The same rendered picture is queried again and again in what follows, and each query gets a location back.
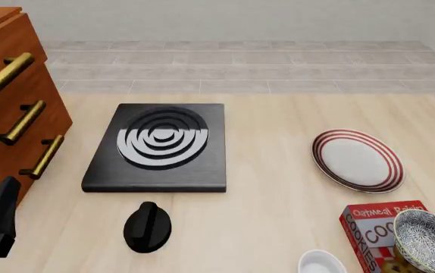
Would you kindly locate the flat black stove plate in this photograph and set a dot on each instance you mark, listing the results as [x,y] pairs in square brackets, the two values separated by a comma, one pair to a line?
[202,170]

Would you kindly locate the small white bowl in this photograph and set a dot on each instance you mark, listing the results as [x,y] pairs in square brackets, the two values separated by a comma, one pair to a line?
[321,264]

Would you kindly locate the white plate with red rings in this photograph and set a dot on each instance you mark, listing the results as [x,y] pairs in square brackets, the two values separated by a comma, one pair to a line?
[355,160]

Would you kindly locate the red cookies box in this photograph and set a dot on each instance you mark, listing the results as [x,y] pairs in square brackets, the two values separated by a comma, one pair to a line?
[369,224]

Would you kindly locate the black patterned bowl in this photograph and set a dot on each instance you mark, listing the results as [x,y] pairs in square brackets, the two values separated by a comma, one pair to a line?
[426,241]

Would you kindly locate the low wooden drawer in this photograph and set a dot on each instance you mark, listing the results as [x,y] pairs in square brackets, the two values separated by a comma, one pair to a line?
[60,125]

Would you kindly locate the middle wooden drawer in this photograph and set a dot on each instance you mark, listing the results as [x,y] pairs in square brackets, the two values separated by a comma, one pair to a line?
[47,91]

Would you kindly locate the round black stove knob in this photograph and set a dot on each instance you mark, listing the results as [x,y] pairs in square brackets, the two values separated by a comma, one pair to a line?
[147,227]

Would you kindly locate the tall wooden drawer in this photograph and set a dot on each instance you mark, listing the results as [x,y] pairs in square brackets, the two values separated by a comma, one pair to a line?
[16,39]

